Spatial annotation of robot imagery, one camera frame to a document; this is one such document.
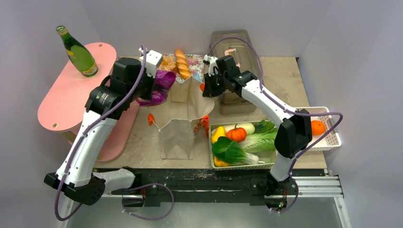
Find bread baguette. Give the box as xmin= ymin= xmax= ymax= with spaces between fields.
xmin=174 ymin=49 xmax=192 ymax=80

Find beige tote bag orange handles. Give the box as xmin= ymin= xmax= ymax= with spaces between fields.
xmin=148 ymin=77 xmax=214 ymax=160

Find yellow bell pepper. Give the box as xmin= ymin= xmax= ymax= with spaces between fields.
xmin=213 ymin=156 xmax=231 ymax=167
xmin=210 ymin=126 xmax=226 ymax=144

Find orange mini pumpkin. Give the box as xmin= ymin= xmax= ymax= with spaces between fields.
xmin=226 ymin=125 xmax=247 ymax=143

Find green bok choy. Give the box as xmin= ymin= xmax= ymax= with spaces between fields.
xmin=212 ymin=137 xmax=259 ymax=165

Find napa cabbage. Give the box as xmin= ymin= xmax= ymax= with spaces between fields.
xmin=239 ymin=128 xmax=278 ymax=153

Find orange fruit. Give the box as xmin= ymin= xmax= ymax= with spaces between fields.
xmin=311 ymin=120 xmax=326 ymax=136

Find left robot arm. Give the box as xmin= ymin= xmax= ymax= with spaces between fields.
xmin=44 ymin=54 xmax=162 ymax=206

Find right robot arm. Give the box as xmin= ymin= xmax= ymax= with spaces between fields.
xmin=202 ymin=55 xmax=313 ymax=193

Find floral tray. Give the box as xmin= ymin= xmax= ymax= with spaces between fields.
xmin=163 ymin=54 xmax=204 ymax=75

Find orange bundt cake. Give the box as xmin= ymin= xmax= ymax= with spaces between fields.
xmin=158 ymin=55 xmax=177 ymax=74

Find grey transparent lidded box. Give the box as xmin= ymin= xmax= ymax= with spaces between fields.
xmin=210 ymin=29 xmax=261 ymax=115

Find green glass bottle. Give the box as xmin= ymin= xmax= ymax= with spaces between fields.
xmin=56 ymin=25 xmax=98 ymax=77

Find pink two-tier shelf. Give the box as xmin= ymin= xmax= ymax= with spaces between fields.
xmin=38 ymin=42 xmax=139 ymax=162

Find green plastic basket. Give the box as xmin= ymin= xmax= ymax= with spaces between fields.
xmin=209 ymin=120 xmax=278 ymax=170

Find white plastic basket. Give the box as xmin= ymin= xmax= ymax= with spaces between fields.
xmin=296 ymin=106 xmax=342 ymax=151

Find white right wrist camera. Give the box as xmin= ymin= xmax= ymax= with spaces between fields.
xmin=203 ymin=55 xmax=219 ymax=76

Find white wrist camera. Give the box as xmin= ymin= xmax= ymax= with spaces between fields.
xmin=203 ymin=55 xmax=219 ymax=76
xmin=139 ymin=47 xmax=163 ymax=79

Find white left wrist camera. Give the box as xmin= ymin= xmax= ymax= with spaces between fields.
xmin=139 ymin=47 xmax=163 ymax=79

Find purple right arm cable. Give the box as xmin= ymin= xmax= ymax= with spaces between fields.
xmin=206 ymin=37 xmax=344 ymax=177

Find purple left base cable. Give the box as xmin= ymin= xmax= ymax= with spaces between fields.
xmin=121 ymin=183 xmax=175 ymax=221

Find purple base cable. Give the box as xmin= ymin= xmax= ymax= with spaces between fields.
xmin=121 ymin=183 xmax=175 ymax=221
xmin=269 ymin=178 xmax=300 ymax=215

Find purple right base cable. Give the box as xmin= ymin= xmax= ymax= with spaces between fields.
xmin=269 ymin=178 xmax=300 ymax=215

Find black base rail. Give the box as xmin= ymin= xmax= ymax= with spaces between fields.
xmin=94 ymin=167 xmax=326 ymax=209

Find aluminium frame rail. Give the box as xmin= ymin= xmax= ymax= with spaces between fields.
xmin=104 ymin=170 xmax=345 ymax=199

